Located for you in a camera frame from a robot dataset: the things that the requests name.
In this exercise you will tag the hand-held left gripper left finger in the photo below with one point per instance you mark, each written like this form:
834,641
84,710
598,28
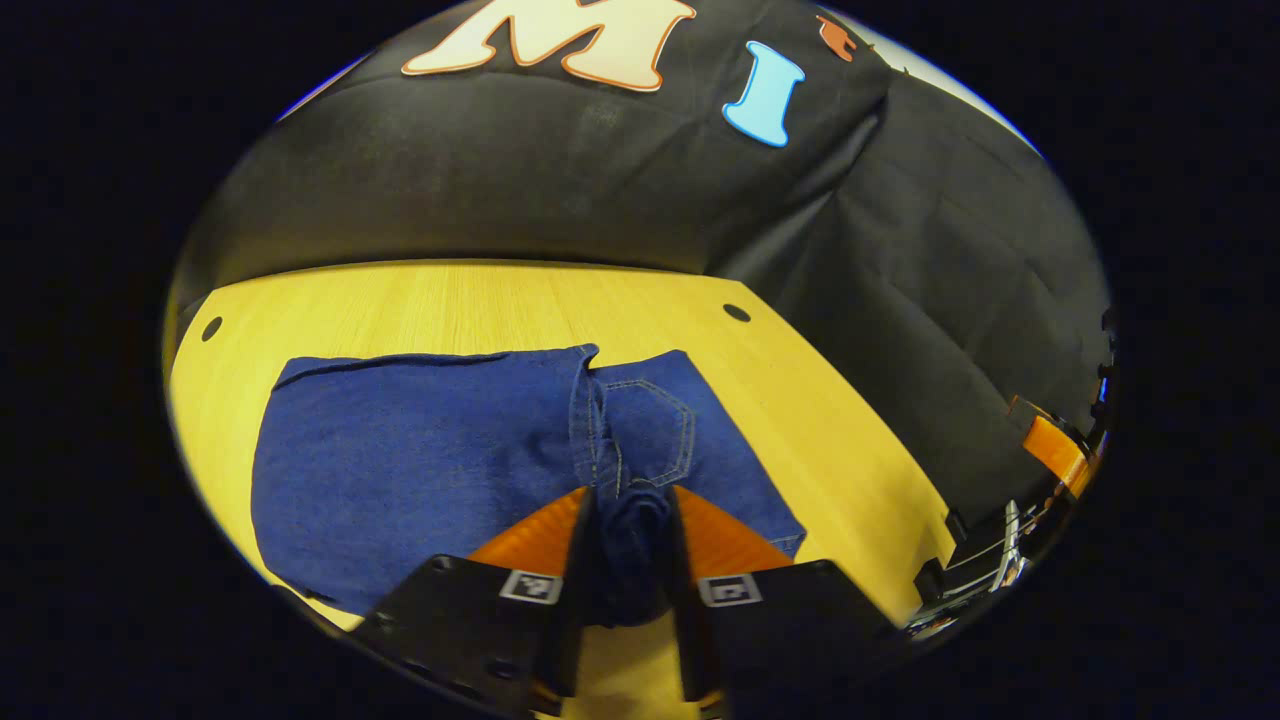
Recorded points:
577,600

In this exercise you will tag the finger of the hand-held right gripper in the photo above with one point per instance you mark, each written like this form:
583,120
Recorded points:
1060,455

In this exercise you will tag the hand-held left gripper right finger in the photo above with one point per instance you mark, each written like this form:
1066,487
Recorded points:
683,610

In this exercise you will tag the blue denim jeans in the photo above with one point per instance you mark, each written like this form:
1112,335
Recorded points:
420,450

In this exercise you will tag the black backdrop cloth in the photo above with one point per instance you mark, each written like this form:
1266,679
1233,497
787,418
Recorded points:
600,170

